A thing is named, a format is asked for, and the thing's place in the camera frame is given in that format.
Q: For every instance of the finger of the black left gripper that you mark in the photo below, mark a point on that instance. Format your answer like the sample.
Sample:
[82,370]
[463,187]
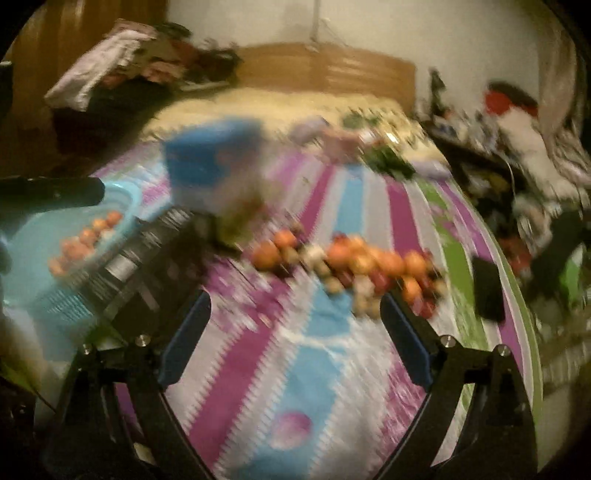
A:
[25,196]

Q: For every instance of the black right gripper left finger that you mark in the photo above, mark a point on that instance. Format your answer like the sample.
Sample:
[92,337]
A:
[113,420]

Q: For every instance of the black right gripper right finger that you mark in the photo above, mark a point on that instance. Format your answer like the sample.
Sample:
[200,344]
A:
[497,440]

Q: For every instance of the large rough brown orange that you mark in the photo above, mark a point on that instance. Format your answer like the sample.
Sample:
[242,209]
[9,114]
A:
[266,256]

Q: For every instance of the blue plastic colander basket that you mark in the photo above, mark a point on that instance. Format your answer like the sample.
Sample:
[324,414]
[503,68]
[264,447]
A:
[41,238]

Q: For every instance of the black smartphone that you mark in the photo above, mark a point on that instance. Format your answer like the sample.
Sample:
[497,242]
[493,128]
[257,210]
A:
[488,291]

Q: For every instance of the black product box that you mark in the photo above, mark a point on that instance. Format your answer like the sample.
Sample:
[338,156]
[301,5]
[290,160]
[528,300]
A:
[151,272]

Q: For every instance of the purple striped floral bedsheet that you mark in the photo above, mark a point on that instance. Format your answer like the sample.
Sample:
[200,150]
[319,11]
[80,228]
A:
[286,381]

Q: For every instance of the blue green cardboard box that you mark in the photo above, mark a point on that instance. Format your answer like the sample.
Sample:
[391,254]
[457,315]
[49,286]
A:
[217,168]

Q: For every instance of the big orange mandarin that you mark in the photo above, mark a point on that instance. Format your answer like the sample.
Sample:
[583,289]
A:
[339,255]

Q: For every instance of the cream zigzag quilt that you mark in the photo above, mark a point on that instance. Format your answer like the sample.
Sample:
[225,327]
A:
[280,111]

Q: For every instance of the green leafy vegetables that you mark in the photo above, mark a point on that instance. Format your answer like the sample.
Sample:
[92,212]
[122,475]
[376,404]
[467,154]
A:
[386,161]

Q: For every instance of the pile of clothes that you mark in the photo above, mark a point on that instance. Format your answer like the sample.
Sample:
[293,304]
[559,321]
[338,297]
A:
[558,167]

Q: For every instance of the wooden headboard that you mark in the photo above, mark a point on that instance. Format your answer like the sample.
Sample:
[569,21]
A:
[328,68]

